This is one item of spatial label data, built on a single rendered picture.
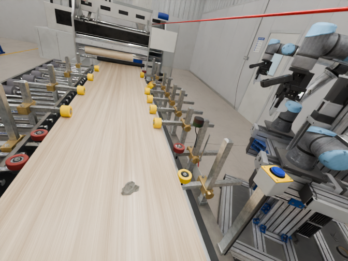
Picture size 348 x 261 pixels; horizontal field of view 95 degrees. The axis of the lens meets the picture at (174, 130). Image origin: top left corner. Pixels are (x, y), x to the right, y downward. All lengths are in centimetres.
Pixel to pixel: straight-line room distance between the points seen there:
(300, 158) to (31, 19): 1074
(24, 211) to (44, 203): 6
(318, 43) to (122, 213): 96
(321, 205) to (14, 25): 1132
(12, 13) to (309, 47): 1092
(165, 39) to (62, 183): 294
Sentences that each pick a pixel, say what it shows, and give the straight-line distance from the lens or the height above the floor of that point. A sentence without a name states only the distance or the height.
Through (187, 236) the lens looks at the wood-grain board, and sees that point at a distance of 72.
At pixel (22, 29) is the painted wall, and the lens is 1102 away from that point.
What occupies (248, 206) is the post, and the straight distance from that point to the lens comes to 73.
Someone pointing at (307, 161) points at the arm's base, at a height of 109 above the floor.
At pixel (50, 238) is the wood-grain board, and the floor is 90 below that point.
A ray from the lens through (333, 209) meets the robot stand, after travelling 123.
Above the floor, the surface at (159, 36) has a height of 149.
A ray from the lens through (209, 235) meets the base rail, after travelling 100.
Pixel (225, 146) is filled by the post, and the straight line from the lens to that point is 80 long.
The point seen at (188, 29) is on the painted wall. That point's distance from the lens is 997.
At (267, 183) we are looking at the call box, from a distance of 61.
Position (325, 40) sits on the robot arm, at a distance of 83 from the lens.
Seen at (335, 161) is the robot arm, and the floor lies 120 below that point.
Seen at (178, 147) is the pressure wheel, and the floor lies 90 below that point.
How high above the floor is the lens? 153
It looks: 30 degrees down
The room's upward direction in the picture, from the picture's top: 13 degrees clockwise
